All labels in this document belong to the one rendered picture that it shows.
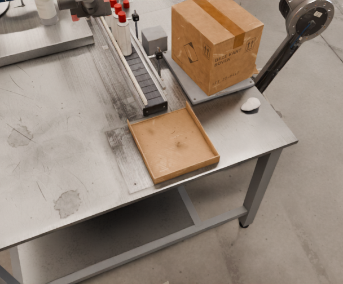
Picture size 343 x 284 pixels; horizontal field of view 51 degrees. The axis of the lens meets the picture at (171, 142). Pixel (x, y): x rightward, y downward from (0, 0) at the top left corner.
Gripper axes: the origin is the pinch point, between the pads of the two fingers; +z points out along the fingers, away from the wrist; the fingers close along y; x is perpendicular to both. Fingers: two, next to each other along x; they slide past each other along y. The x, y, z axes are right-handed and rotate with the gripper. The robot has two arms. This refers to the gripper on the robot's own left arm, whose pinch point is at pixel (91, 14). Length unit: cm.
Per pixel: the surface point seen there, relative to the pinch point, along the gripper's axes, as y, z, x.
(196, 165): -25, -10, 63
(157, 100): -18.7, 9.7, 35.1
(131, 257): 6, 38, 105
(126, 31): -12.8, 18.9, 3.1
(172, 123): -22, 7, 46
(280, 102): -122, 116, 47
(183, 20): -34.8, 4.7, 6.3
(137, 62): -15.3, 25.4, 15.7
